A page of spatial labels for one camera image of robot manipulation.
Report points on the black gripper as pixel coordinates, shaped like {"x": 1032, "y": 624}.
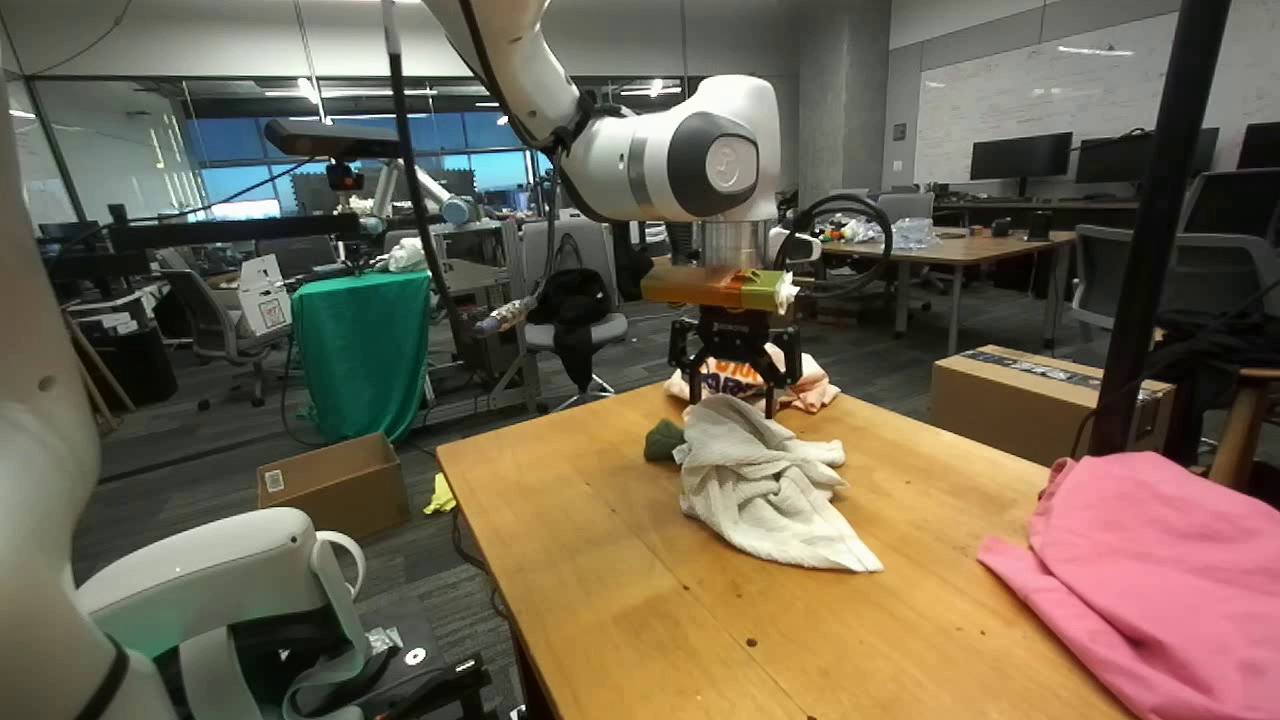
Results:
{"x": 734, "y": 335}

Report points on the pale peach shirt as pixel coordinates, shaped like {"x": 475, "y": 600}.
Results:
{"x": 813, "y": 391}

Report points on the white towel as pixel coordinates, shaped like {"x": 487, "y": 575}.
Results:
{"x": 761, "y": 494}

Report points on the hot pink cloth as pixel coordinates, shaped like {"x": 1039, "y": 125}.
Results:
{"x": 1161, "y": 586}

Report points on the black office chair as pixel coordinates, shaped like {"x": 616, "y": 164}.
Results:
{"x": 572, "y": 323}

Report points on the wooden office desk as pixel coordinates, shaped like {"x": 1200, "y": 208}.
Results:
{"x": 962, "y": 246}

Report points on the cardboard box with black tape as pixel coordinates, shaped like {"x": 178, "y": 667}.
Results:
{"x": 1025, "y": 403}

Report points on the small yellow object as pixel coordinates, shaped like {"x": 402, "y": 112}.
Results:
{"x": 443, "y": 498}

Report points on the black computer monitor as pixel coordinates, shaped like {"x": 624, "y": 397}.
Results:
{"x": 1115, "y": 159}
{"x": 1023, "y": 159}
{"x": 1262, "y": 144}

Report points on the black slanted stand pole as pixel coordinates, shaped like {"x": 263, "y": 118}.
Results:
{"x": 414, "y": 203}

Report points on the green draped cloth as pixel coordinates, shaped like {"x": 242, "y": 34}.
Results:
{"x": 362, "y": 353}

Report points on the small open cardboard box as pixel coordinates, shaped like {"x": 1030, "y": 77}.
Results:
{"x": 333, "y": 487}

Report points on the black upright pole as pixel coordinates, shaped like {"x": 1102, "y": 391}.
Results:
{"x": 1161, "y": 203}

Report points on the white mesh office chair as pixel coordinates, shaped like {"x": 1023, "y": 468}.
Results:
{"x": 263, "y": 302}

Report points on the gray office chair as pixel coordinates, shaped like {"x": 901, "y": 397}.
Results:
{"x": 1224, "y": 274}

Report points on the small round wooden table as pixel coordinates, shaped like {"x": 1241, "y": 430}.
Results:
{"x": 1244, "y": 403}

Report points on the yellow green wrist camera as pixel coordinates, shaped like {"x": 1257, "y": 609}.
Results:
{"x": 722, "y": 288}

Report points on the wall whiteboard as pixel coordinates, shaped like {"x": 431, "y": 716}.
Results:
{"x": 1015, "y": 81}

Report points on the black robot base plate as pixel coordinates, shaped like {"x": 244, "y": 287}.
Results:
{"x": 426, "y": 684}

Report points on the black bar-shaped camera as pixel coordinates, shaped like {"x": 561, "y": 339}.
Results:
{"x": 326, "y": 137}

